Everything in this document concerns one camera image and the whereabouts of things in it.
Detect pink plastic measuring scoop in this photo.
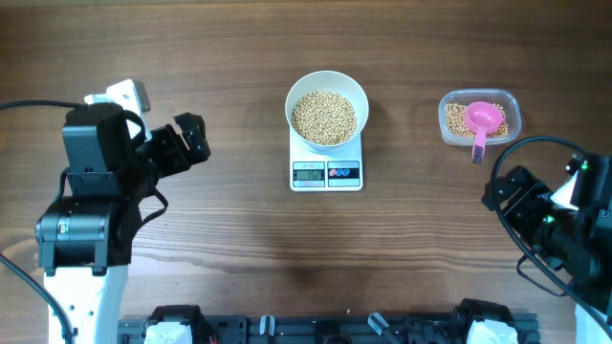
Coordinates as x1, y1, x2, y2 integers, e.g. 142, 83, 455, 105
465, 101, 504, 164

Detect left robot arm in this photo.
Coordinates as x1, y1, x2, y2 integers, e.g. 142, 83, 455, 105
35, 103, 210, 343

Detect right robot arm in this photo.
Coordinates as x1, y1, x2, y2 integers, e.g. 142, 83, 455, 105
482, 153, 611, 343

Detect soybeans in white bowl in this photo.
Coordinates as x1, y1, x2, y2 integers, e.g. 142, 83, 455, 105
291, 91, 357, 145

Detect white bowl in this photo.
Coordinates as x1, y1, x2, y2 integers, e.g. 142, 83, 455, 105
285, 71, 370, 151

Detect white digital kitchen scale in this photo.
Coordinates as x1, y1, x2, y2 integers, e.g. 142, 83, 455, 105
289, 132, 364, 192

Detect clear plastic container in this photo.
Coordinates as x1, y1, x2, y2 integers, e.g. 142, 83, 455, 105
438, 89, 522, 146

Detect pile of soybeans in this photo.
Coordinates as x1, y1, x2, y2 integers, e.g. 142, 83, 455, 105
445, 103, 509, 138

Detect right black cable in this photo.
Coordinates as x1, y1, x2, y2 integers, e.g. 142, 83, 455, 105
489, 136, 612, 326

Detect black cable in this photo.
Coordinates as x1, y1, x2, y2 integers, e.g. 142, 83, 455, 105
489, 136, 612, 326
0, 99, 87, 344

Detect left black cable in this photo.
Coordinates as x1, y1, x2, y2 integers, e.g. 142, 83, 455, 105
0, 99, 87, 344

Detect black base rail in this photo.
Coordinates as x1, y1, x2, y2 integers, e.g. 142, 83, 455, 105
117, 312, 541, 344

